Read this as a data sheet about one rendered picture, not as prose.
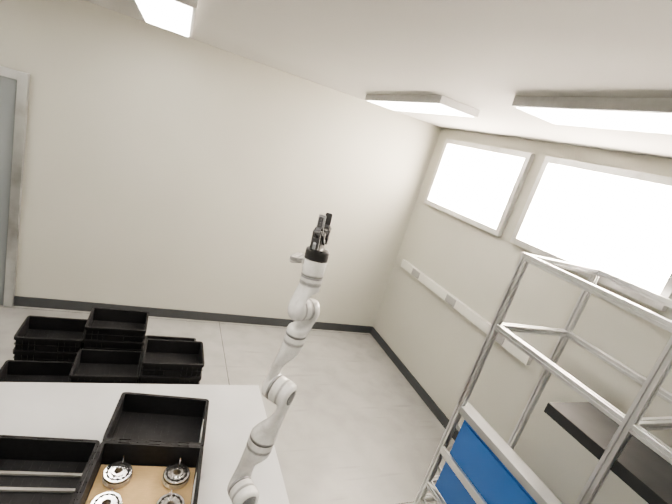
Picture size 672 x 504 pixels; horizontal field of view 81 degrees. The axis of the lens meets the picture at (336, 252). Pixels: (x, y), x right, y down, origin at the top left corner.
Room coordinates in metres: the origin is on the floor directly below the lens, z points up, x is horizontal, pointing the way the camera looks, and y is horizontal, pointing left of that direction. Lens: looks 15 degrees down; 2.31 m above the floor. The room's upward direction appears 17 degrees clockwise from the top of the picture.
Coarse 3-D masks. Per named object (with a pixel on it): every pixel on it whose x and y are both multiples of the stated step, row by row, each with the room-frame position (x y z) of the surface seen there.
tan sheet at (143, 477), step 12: (132, 468) 1.28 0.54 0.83; (144, 468) 1.29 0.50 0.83; (156, 468) 1.31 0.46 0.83; (192, 468) 1.36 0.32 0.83; (96, 480) 1.18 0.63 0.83; (132, 480) 1.23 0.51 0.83; (144, 480) 1.24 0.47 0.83; (156, 480) 1.26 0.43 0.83; (192, 480) 1.30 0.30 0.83; (96, 492) 1.14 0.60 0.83; (120, 492) 1.17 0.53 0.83; (132, 492) 1.18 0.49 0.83; (144, 492) 1.19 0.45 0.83; (156, 492) 1.21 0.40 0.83; (168, 492) 1.22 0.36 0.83; (180, 492) 1.24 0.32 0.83
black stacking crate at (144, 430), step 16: (128, 400) 1.55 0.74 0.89; (144, 400) 1.57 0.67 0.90; (160, 400) 1.60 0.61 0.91; (176, 400) 1.62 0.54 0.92; (128, 416) 1.53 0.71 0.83; (144, 416) 1.56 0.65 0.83; (160, 416) 1.59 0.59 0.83; (176, 416) 1.61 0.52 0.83; (192, 416) 1.64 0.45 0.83; (112, 432) 1.39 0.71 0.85; (128, 432) 1.44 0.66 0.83; (144, 432) 1.47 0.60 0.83; (160, 432) 1.49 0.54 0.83; (176, 432) 1.52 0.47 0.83; (192, 432) 1.55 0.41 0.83
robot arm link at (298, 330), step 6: (312, 300) 1.18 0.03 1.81; (312, 306) 1.16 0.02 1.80; (318, 306) 1.18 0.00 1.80; (312, 312) 1.15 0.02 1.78; (318, 312) 1.17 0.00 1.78; (306, 318) 1.15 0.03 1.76; (312, 318) 1.16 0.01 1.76; (294, 324) 1.17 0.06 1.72; (300, 324) 1.18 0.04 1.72; (306, 324) 1.17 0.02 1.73; (312, 324) 1.17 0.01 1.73; (288, 330) 1.15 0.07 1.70; (294, 330) 1.14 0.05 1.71; (300, 330) 1.15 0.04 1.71; (306, 330) 1.16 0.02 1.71; (294, 336) 1.14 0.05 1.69; (300, 336) 1.15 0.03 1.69
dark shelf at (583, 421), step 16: (560, 416) 1.79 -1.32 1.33; (576, 416) 1.81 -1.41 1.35; (592, 416) 1.86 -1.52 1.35; (576, 432) 1.71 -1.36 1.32; (592, 432) 1.71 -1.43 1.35; (608, 432) 1.75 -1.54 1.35; (592, 448) 1.63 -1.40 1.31; (624, 448) 1.65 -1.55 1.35; (640, 448) 1.69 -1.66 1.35; (624, 464) 1.52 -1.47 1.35; (640, 464) 1.56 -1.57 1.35; (656, 464) 1.60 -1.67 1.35; (624, 480) 1.48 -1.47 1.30; (640, 480) 1.44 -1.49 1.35; (656, 480) 1.47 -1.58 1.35; (640, 496) 1.42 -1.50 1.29; (656, 496) 1.38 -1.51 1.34
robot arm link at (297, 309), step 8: (304, 280) 1.15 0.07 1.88; (312, 280) 1.15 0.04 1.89; (320, 280) 1.16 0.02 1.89; (296, 288) 1.17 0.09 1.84; (304, 288) 1.15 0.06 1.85; (312, 288) 1.15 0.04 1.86; (296, 296) 1.15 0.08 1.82; (304, 296) 1.14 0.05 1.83; (296, 304) 1.13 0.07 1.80; (304, 304) 1.13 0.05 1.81; (288, 312) 1.14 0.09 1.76; (296, 312) 1.12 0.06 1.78; (304, 312) 1.13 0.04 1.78; (296, 320) 1.13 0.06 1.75
